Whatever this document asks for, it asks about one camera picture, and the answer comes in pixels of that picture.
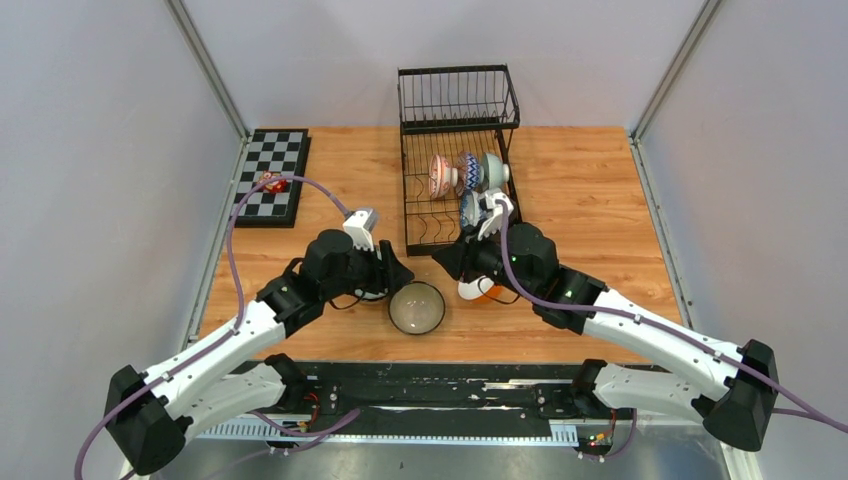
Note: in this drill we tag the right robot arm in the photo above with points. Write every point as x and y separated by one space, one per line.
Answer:
662 344

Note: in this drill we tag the black white chessboard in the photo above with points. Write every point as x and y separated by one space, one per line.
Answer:
265 195

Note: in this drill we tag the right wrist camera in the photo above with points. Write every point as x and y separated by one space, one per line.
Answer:
496 211

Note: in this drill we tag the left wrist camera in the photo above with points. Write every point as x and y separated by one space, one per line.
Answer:
359 225

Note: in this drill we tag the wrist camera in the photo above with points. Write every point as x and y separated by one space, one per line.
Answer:
359 225
496 211

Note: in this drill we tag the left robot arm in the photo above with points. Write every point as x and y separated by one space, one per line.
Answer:
218 351

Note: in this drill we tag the red owl toy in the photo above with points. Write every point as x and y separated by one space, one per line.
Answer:
272 182

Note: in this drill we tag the white orange bowl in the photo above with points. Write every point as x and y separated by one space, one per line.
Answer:
481 290

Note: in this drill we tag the black beige bowl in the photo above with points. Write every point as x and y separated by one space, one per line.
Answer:
418 308

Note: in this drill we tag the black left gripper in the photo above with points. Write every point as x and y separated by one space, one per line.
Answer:
387 272

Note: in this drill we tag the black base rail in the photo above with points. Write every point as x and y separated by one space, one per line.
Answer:
443 400

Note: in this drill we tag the orange floral pattern bowl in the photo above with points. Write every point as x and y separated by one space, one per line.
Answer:
443 176

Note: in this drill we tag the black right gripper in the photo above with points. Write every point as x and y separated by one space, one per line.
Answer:
454 257

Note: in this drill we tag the teal dashed pattern bowl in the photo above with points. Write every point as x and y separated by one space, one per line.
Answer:
496 172

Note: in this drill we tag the white blue striped bowl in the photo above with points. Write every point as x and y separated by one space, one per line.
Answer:
472 209

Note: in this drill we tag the black wire dish rack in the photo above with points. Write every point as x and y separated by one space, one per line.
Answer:
448 111

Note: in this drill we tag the orange geometric pattern bowl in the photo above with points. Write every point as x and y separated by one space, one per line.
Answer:
469 173

